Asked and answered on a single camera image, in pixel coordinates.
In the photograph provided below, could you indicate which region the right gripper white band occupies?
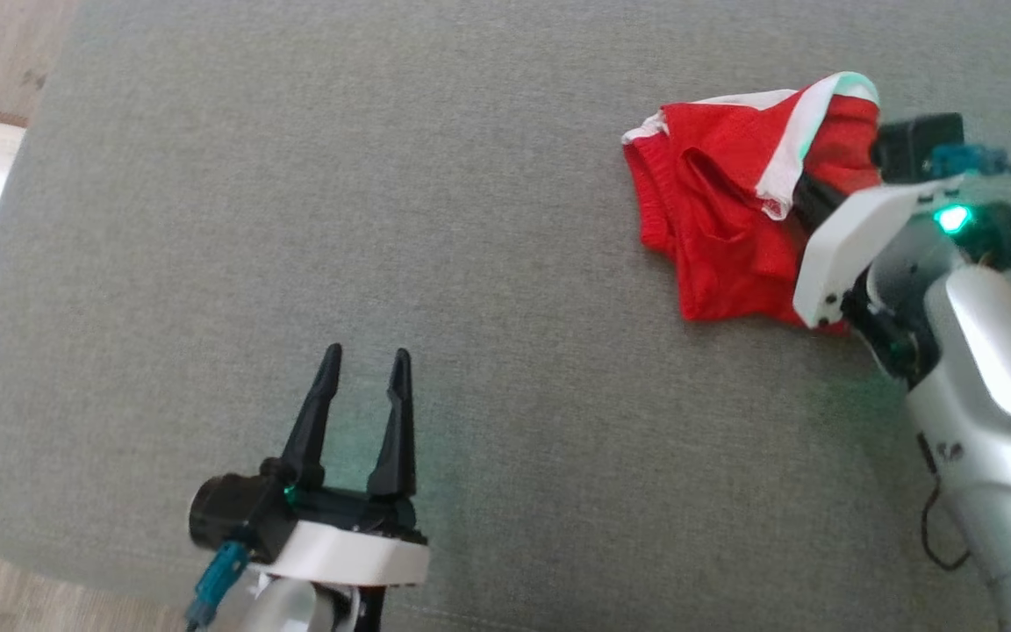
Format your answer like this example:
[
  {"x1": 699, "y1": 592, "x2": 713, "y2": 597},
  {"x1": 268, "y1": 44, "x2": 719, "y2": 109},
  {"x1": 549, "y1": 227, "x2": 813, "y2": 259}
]
[{"x1": 791, "y1": 172, "x2": 1011, "y2": 331}]

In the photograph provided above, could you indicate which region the red shorts white trim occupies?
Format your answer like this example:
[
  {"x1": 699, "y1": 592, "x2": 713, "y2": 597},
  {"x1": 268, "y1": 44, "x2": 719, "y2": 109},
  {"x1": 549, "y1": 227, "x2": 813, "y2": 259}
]
[{"x1": 620, "y1": 71, "x2": 885, "y2": 335}]

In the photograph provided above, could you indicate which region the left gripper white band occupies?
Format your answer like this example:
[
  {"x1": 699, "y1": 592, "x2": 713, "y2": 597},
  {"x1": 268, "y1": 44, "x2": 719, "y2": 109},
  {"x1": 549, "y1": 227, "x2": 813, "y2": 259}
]
[{"x1": 251, "y1": 343, "x2": 432, "y2": 588}]

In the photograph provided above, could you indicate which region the grey sofa seat cushion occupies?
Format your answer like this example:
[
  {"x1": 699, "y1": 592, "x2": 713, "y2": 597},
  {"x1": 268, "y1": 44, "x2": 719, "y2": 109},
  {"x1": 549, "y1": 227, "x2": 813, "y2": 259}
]
[{"x1": 0, "y1": 0, "x2": 1011, "y2": 632}]

